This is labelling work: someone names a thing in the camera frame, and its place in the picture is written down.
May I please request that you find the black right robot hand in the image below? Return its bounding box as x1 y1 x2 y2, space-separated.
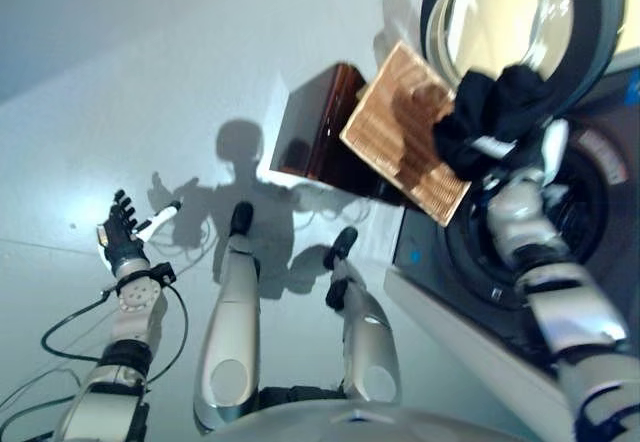
472 117 572 188

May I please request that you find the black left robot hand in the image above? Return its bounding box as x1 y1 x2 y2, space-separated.
96 189 182 277

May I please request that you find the black garment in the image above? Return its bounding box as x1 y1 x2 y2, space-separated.
432 64 559 183

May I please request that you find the rectangular wicker laundry basket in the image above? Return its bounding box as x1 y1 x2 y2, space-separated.
339 41 474 227

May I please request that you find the dark grey washing machine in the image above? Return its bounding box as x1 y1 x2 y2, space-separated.
392 61 640 378

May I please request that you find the round glass washer door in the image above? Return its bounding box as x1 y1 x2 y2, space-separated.
419 0 629 113

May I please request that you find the glossy brown stool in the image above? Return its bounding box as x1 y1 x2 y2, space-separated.
268 62 407 204

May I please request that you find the silver right robot leg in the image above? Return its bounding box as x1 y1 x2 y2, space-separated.
323 226 404 406

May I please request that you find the silver robot torso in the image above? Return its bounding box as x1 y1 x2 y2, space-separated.
199 386 531 442

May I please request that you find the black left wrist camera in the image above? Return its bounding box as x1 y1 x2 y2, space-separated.
151 261 177 286

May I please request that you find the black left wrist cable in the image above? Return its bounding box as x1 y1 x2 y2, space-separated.
0 281 190 433

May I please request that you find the white appliance enclosure panel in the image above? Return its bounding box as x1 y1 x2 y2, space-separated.
383 266 576 442

